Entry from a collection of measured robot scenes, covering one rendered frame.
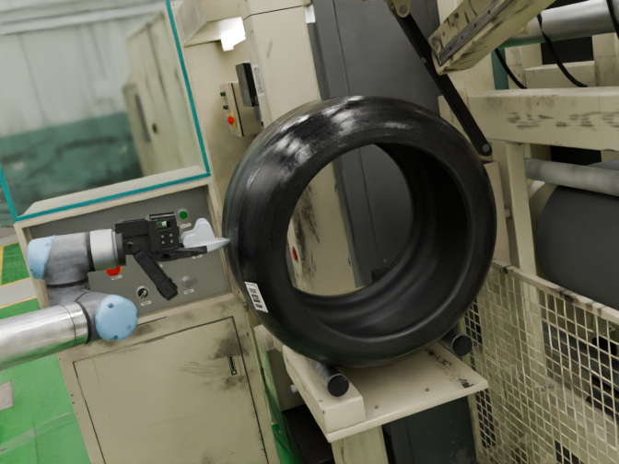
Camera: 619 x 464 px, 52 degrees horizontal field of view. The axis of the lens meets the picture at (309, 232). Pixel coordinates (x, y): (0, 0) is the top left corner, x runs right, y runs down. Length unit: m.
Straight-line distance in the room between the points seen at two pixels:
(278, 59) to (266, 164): 0.41
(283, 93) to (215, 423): 1.06
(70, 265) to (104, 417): 0.89
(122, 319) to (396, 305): 0.70
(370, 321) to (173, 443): 0.83
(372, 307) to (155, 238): 0.59
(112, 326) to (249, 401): 1.01
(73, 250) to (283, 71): 0.64
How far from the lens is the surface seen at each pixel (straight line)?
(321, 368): 1.34
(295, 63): 1.53
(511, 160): 1.71
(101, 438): 2.06
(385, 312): 1.53
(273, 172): 1.15
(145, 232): 1.22
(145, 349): 1.94
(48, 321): 1.08
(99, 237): 1.21
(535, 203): 2.07
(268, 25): 1.52
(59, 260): 1.21
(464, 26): 1.43
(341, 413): 1.32
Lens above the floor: 1.52
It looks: 15 degrees down
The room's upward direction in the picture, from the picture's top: 11 degrees counter-clockwise
